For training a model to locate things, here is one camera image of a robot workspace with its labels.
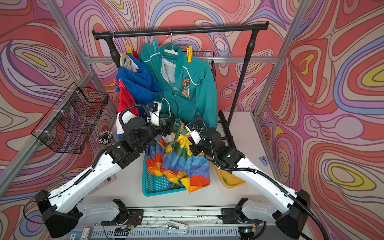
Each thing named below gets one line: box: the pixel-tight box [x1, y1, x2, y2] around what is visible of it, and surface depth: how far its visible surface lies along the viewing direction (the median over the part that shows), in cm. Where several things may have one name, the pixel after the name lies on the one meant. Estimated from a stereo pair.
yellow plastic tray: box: [214, 165, 246, 188], surface depth 86 cm
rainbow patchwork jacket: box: [146, 119, 210, 193], surface depth 74 cm
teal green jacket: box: [139, 43, 218, 129], surface depth 65 cm
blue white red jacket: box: [115, 51, 162, 140], surface depth 61 cm
